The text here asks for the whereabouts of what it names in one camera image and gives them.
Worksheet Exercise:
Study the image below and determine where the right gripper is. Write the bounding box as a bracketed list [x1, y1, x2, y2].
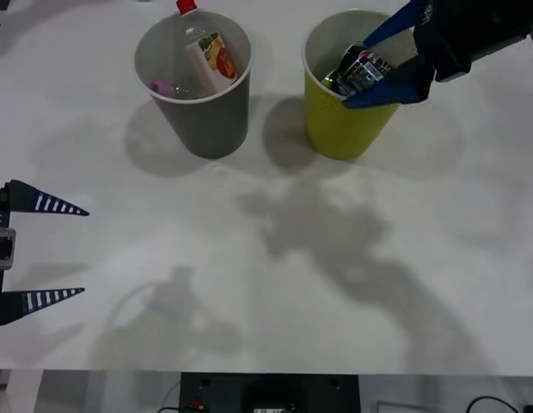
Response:
[343, 0, 472, 110]

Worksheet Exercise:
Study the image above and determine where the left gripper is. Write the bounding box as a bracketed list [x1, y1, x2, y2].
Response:
[0, 179, 90, 327]

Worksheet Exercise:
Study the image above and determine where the plastic bottle with red cap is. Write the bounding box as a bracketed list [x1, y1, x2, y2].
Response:
[175, 0, 242, 94]

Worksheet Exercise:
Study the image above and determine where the black can with round print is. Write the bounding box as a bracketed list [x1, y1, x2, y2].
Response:
[341, 42, 393, 83]

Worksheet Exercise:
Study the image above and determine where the yellow-green plastic bin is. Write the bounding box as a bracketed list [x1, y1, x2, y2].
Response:
[301, 9, 405, 161]

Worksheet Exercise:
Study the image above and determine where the grey plastic bin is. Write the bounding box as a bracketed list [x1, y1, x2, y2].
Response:
[133, 10, 254, 159]

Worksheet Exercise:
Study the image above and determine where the clear bottle with pink cap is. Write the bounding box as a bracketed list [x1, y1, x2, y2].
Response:
[149, 76, 199, 98]

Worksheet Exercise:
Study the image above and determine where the black robot torso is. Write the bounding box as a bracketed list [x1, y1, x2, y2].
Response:
[179, 372, 360, 413]

